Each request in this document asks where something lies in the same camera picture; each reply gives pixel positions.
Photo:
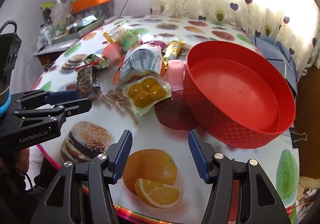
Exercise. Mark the red round woven basket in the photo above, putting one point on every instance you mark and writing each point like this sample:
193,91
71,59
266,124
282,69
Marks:
237,94

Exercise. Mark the orange chip bag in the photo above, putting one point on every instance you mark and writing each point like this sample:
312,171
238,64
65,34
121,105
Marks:
141,60

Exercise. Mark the pale pink jelly cup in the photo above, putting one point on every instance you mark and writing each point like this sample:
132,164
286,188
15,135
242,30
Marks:
175,74

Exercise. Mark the orange sausage stick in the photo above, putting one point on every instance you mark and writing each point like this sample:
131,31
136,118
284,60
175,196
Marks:
117,74

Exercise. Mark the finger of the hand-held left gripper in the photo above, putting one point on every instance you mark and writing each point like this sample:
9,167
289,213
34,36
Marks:
62,95
75,108

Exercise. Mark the green snack packet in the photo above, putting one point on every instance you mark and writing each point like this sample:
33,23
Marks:
96,60

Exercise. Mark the teal face mask pack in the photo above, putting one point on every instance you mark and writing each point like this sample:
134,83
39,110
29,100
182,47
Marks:
86,20

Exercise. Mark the pink jelly cup red lid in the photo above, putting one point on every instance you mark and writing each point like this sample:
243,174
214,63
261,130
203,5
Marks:
112,53

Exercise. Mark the purple snack packet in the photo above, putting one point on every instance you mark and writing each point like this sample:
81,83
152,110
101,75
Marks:
153,43

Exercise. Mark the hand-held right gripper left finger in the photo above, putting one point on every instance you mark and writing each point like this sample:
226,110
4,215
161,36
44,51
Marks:
123,154

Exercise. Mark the egg yolk vacuum packet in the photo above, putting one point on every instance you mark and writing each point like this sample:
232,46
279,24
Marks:
143,91

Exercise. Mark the dark brown snack packet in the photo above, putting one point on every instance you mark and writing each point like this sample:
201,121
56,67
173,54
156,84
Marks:
87,81

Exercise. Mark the striped cardboard tray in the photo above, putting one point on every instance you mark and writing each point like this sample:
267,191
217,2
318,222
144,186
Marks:
87,29

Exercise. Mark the blue cloth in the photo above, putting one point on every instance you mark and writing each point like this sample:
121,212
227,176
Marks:
272,51

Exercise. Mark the food print tablecloth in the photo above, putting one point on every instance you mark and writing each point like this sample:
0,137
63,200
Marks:
100,114

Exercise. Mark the yellow candy wrapper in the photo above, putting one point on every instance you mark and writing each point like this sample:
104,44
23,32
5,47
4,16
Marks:
173,49

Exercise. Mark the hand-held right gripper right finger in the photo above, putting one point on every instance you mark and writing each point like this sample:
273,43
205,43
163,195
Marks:
197,156

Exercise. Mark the clear plastic bag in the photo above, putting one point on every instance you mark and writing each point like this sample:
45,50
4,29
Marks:
61,14

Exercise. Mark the black binder clip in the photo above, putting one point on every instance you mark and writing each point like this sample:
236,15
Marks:
297,136

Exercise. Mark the clear green peanut bag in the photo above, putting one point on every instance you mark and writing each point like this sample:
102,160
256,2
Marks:
122,35

